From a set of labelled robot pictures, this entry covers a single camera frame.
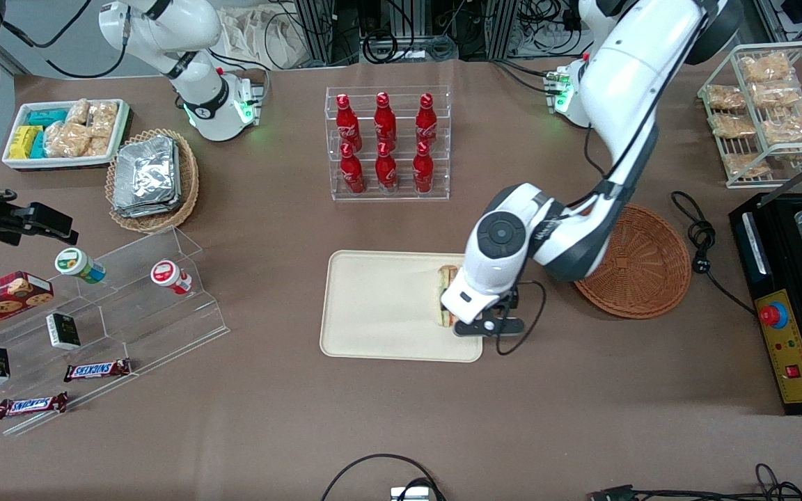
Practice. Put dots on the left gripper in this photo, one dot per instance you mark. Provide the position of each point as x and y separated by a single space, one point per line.
512 300

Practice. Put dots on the sandwich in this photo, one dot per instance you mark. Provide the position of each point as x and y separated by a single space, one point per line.
447 275

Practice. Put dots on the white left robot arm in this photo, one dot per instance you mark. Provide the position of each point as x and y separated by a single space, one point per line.
624 69

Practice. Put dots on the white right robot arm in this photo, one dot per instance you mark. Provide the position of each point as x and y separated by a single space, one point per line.
164 28

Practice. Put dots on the wicker basket with foil packs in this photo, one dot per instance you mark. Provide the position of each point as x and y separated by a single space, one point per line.
157 224

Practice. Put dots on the cream plastic tray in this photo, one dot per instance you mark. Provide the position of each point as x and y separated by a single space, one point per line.
380 306

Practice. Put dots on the empty wicker basket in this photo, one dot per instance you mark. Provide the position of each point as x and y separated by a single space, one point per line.
651 264

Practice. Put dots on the white snack bin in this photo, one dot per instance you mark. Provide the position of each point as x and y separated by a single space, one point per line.
14 161

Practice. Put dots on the teal snack pack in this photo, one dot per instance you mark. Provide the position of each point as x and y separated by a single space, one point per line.
38 146
47 117

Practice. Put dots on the clear granola snack bag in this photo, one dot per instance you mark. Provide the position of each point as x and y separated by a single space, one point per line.
67 139
78 111
104 118
99 146

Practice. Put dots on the yellow snack pack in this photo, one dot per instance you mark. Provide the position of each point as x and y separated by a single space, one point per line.
24 141

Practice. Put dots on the foil wrapped pack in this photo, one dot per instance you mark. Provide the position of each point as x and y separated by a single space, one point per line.
145 170
143 211

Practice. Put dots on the clear acrylic stepped shelf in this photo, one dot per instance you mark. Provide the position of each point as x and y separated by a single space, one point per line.
164 327

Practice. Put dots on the Snickers chocolate bar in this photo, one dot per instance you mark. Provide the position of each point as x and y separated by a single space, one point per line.
97 369
30 405

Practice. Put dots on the clear acrylic bottle rack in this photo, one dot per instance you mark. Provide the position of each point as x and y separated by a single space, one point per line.
403 195

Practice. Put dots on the red cola bottle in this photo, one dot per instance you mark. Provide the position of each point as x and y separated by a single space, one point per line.
385 124
423 170
353 174
386 172
347 125
427 124

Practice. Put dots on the small grey device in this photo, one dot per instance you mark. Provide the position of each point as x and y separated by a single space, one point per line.
411 494

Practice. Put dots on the white plastic bag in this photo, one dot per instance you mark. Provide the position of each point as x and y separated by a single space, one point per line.
262 31

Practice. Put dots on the clear fried snack bag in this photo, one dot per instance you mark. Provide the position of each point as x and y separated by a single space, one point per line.
725 97
764 67
791 126
733 125
745 165
775 94

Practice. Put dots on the black food warmer appliance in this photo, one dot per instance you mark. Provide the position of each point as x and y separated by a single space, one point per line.
784 229

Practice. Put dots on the aluminium equipment frame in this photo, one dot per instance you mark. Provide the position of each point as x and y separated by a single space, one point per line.
401 21

